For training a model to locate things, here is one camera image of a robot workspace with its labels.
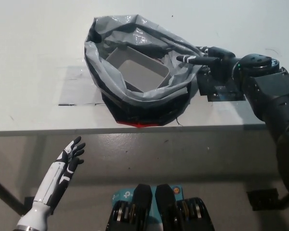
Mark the small dark thread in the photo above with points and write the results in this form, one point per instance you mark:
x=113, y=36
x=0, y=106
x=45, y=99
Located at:
x=177, y=121

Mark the clear tape patch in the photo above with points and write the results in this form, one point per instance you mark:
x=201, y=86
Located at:
x=74, y=89

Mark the black tape patch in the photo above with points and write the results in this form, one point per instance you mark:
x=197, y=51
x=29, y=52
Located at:
x=221, y=92

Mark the black floor plate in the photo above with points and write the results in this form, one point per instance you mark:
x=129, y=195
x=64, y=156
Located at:
x=262, y=199
x=29, y=203

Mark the grey rectangular plastic basket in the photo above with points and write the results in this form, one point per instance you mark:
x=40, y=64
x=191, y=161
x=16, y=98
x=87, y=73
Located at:
x=139, y=72

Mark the white and black left hand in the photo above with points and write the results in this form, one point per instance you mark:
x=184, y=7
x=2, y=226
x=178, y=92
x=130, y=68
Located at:
x=55, y=178

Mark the white and black right hand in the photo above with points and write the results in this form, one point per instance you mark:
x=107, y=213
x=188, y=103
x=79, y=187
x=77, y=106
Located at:
x=221, y=65

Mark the grey and black plastic bag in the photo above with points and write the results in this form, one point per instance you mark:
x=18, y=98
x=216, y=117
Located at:
x=135, y=108

